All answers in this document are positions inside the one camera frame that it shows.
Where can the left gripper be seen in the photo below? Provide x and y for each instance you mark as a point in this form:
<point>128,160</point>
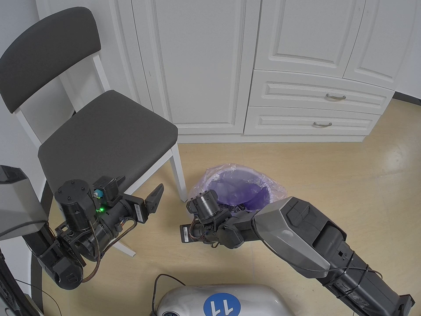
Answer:
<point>131,209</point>

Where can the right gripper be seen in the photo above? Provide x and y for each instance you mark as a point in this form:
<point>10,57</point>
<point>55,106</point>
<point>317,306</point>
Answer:
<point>197,234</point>

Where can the black plastic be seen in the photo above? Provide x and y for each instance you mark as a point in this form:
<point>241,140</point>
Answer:
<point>230,206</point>

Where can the purple plastic bag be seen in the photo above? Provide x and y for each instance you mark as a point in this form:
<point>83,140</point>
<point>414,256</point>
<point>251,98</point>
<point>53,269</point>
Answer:
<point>200,184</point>

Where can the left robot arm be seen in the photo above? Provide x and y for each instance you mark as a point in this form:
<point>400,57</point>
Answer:
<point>74,202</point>

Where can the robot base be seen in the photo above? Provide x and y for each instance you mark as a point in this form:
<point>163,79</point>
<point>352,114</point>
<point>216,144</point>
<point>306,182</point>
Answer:
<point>230,298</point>

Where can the white chair dark grey seat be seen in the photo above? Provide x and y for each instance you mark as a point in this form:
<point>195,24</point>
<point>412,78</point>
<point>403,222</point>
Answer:
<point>105,143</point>

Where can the white wardrobe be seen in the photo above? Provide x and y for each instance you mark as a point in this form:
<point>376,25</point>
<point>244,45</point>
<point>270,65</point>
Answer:
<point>204,44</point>

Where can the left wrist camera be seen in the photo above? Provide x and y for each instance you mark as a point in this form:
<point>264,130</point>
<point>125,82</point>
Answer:
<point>110,188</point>

